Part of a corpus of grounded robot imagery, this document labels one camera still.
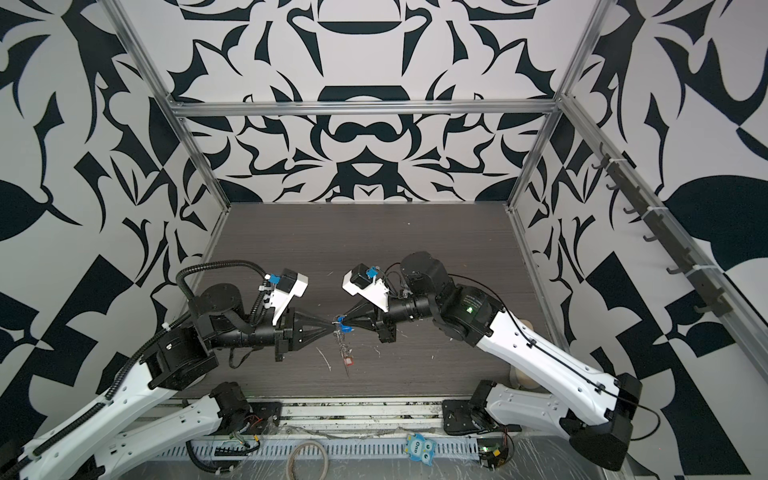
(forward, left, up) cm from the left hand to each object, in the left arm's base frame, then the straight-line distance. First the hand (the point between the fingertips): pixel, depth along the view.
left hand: (335, 325), depth 55 cm
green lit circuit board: (-18, -34, -34) cm, 51 cm away
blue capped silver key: (+1, -1, -5) cm, 5 cm away
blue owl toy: (-17, -17, -32) cm, 40 cm away
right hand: (+2, -2, -2) cm, 3 cm away
